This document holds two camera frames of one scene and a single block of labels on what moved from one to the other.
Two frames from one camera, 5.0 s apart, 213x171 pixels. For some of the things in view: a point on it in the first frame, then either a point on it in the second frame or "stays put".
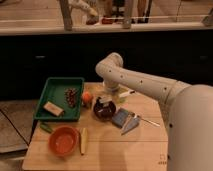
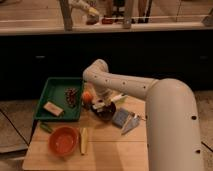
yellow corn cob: (83, 140) stays put
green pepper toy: (46, 128) stays put
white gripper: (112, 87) → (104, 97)
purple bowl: (104, 111) stays put
